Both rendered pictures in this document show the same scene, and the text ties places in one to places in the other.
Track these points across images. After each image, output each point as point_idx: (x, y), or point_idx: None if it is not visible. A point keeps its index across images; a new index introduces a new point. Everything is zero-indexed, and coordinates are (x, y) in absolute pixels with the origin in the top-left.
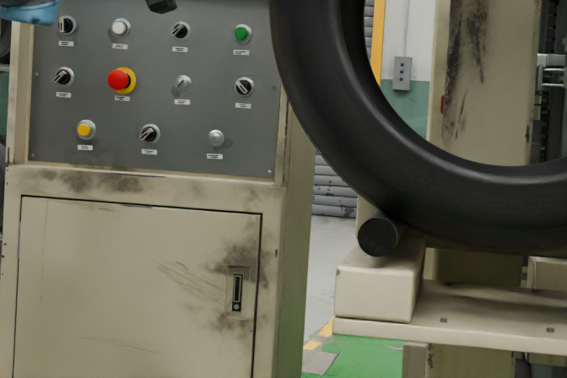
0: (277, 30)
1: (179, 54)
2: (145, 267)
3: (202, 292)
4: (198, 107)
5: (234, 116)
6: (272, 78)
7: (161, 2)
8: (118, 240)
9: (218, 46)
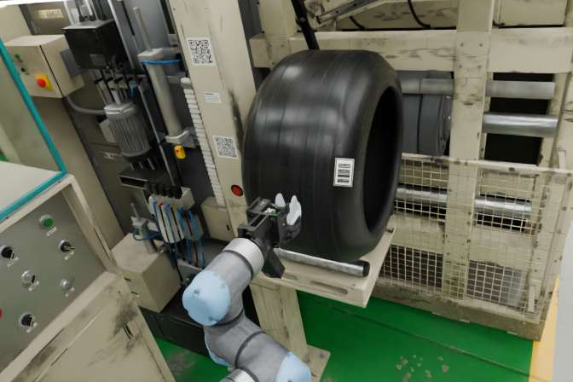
0: (339, 238)
1: (14, 264)
2: (82, 373)
3: (113, 349)
4: (45, 279)
5: (68, 264)
6: (75, 228)
7: (284, 270)
8: (60, 381)
9: (36, 240)
